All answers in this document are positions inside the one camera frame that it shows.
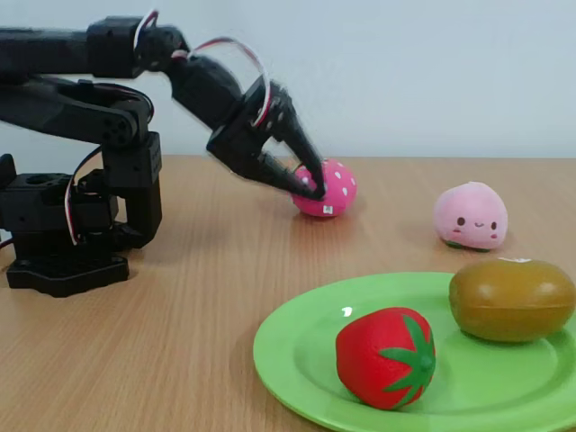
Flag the red squishy strawberry toy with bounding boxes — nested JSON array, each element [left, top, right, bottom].
[[335, 307, 437, 411]]

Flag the black robot arm with base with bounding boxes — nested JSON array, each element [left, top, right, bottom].
[[0, 16, 188, 299]]

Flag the pink plush strawberry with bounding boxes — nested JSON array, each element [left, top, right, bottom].
[[291, 157, 359, 219]]

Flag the green plastic plate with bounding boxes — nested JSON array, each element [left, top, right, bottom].
[[252, 271, 576, 432]]

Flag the pink plush peach with face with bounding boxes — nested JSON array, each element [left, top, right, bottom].
[[433, 181, 509, 252]]

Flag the brown squishy kiwi toy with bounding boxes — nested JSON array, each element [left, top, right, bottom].
[[448, 256, 576, 344]]

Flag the white red black gripper cable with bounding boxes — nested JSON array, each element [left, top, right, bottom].
[[172, 36, 272, 130]]

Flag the white red black elbow cable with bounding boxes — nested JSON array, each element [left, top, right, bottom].
[[132, 9, 160, 51]]

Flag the white red black base cable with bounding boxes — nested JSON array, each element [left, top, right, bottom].
[[64, 143, 105, 247]]

